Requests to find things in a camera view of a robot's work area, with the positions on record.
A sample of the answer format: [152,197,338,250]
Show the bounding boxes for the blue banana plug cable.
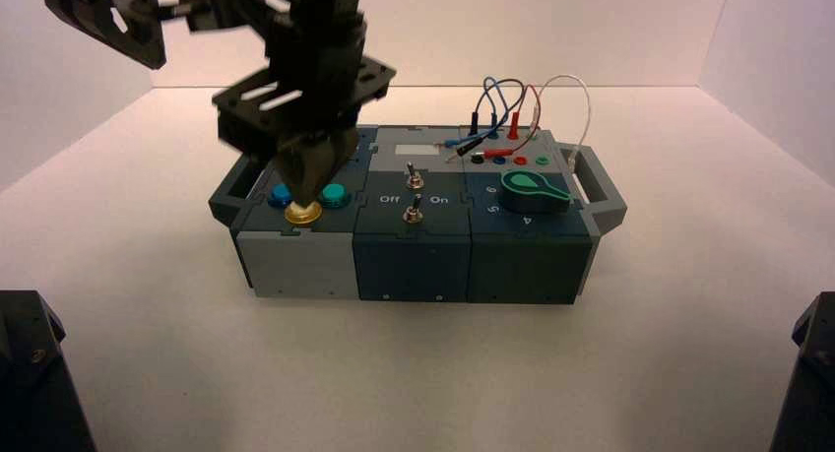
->
[443,77,517,151]

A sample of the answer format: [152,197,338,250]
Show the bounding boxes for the black banana plug cable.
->
[456,78,527,158]

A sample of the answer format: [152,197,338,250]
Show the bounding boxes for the yellow round push button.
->
[285,201,324,226]

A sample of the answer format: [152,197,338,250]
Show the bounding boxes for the grey and teal control box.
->
[208,123,629,305]

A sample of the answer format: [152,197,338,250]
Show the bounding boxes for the black left robot arm base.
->
[0,290,97,452]

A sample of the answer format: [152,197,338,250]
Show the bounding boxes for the black right robot arm base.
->
[769,291,835,452]

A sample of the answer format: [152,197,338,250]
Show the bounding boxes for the green rotary knob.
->
[500,171,574,216]

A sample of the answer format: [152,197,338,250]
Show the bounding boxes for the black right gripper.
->
[212,15,397,205]

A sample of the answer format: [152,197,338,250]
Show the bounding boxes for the red banana plug cable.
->
[479,83,543,160]

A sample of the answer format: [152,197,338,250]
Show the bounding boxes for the teal round push button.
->
[319,183,353,210]

